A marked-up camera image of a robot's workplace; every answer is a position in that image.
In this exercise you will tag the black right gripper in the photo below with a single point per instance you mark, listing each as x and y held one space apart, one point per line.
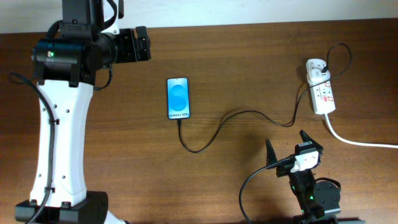
272 158

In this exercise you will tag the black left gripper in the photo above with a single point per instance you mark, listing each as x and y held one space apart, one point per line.
130 53

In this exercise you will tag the blue smartphone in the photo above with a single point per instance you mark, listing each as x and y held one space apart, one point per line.
178 100

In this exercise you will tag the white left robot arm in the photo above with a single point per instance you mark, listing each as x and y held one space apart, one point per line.
87 39

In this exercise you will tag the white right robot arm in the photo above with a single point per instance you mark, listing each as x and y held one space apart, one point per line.
319 199

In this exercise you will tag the white charger plug adapter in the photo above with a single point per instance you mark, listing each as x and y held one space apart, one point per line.
316 76

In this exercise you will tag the white power strip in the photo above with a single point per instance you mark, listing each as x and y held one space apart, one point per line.
322 95

